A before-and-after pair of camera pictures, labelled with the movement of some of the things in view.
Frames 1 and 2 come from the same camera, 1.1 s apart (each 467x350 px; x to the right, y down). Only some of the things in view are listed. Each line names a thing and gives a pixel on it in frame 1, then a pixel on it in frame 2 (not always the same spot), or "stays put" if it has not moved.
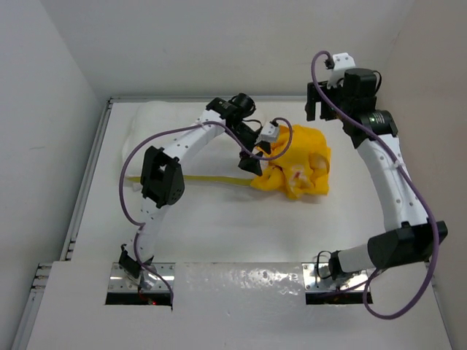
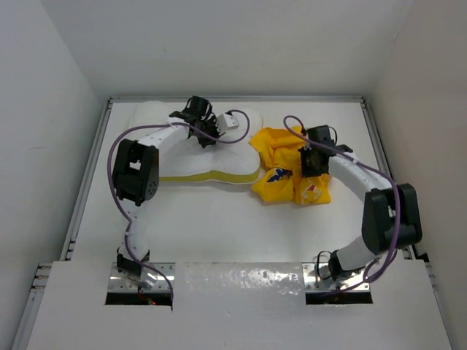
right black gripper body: (333, 95) -> (308, 165)
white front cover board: (236, 306) stays put
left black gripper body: (245, 136) -> (209, 127)
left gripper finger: (249, 163) -> (205, 141)
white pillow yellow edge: (148, 126) stays put
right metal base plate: (317, 277) stays put
